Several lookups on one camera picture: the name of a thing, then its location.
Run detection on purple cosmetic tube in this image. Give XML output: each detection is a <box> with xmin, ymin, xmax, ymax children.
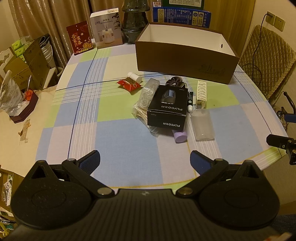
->
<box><xmin>172</xmin><ymin>130</ymin><xmax>187</xmax><ymax>143</ymax></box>

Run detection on clear plastic cup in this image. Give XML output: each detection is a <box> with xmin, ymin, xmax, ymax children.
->
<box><xmin>190</xmin><ymin>109</ymin><xmax>215</xmax><ymax>141</ymax></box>

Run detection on dark green small tube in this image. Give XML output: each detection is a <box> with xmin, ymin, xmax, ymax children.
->
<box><xmin>187</xmin><ymin>91</ymin><xmax>194</xmax><ymax>113</ymax></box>

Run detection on black Flyco shaver box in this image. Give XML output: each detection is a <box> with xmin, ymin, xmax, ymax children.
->
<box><xmin>147</xmin><ymin>85</ymin><xmax>188</xmax><ymax>131</ymax></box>

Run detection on white cutout paper box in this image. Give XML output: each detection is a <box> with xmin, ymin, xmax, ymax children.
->
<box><xmin>196</xmin><ymin>80</ymin><xmax>207</xmax><ymax>109</ymax></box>

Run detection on dark velvet scrunchie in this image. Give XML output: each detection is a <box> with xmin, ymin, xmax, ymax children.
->
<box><xmin>166</xmin><ymin>76</ymin><xmax>187</xmax><ymax>88</ymax></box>

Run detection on clear floss pick box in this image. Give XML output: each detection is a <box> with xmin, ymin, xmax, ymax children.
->
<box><xmin>137</xmin><ymin>78</ymin><xmax>160</xmax><ymax>109</ymax></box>

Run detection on red snack packet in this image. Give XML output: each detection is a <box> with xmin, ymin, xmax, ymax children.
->
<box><xmin>117</xmin><ymin>77</ymin><xmax>141</xmax><ymax>93</ymax></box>

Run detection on white pill bottle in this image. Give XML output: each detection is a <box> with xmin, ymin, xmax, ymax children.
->
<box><xmin>127</xmin><ymin>72</ymin><xmax>142</xmax><ymax>83</ymax></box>

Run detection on cotton swabs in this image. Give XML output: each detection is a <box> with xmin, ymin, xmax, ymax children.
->
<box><xmin>132</xmin><ymin>102</ymin><xmax>159</xmax><ymax>137</ymax></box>

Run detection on dark red tray with clutter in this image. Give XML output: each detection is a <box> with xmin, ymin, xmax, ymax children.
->
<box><xmin>1</xmin><ymin>70</ymin><xmax>39</xmax><ymax>123</ymax></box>

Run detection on quilted beige chair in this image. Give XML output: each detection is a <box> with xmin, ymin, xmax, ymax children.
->
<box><xmin>239</xmin><ymin>25</ymin><xmax>295</xmax><ymax>100</ymax></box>

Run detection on checkered tablecloth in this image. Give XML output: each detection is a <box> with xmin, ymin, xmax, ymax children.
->
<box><xmin>36</xmin><ymin>44</ymin><xmax>286</xmax><ymax>188</ymax></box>

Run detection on brown cardboard box white inside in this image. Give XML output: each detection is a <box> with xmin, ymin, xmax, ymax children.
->
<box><xmin>135</xmin><ymin>23</ymin><xmax>239</xmax><ymax>84</ymax></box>

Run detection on brown cardboard box with bowls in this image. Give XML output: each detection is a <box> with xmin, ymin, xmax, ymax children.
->
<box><xmin>23</xmin><ymin>34</ymin><xmax>57</xmax><ymax>90</ymax></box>

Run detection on blue milk carton box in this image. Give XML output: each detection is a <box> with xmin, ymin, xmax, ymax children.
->
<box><xmin>152</xmin><ymin>6</ymin><xmax>211</xmax><ymax>28</ymax></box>

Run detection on red greeting card box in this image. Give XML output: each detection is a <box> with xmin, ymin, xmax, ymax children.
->
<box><xmin>66</xmin><ymin>21</ymin><xmax>93</xmax><ymax>55</ymax></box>

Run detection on white humidifier box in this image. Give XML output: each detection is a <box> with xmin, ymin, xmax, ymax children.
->
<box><xmin>90</xmin><ymin>8</ymin><xmax>123</xmax><ymax>49</ymax></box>

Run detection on beige curtain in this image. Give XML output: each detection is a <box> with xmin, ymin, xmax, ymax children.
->
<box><xmin>8</xmin><ymin>0</ymin><xmax>123</xmax><ymax>67</ymax></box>

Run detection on dark green glass jar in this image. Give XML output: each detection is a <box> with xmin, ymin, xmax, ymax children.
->
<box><xmin>121</xmin><ymin>0</ymin><xmax>150</xmax><ymax>44</ymax></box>

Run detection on green Terun box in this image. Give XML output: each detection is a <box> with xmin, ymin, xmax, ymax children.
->
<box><xmin>162</xmin><ymin>0</ymin><xmax>204</xmax><ymax>10</ymax></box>

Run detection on wall power socket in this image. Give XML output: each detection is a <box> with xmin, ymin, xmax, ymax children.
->
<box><xmin>265</xmin><ymin>11</ymin><xmax>285</xmax><ymax>32</ymax></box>

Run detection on black power cable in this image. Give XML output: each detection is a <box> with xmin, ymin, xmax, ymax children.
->
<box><xmin>245</xmin><ymin>13</ymin><xmax>274</xmax><ymax>88</ymax></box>

